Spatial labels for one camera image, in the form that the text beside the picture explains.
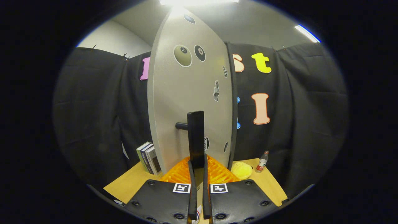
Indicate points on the white canvas shoe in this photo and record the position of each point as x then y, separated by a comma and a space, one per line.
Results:
197, 216

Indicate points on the white cover book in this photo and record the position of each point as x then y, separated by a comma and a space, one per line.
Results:
154, 160

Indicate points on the yellow plush toy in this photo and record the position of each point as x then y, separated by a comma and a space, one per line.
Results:
242, 170

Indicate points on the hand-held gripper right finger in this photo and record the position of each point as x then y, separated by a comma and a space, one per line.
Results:
206, 202

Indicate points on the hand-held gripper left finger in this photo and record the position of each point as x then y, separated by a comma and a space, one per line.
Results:
192, 202

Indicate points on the black backdrop cloth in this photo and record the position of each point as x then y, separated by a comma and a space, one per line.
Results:
295, 124

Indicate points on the beige shoe cabinet door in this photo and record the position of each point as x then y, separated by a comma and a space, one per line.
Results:
186, 93

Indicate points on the dark grey shoe cabinet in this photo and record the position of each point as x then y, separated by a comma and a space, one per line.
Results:
233, 93

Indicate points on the dark blue spine book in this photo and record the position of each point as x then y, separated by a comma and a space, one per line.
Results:
146, 158

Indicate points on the large ceiling light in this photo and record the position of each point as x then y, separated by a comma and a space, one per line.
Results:
199, 2

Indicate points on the clear plastic water bottle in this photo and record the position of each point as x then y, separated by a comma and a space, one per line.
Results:
261, 165

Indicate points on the small ceiling light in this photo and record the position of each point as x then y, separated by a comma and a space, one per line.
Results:
306, 32

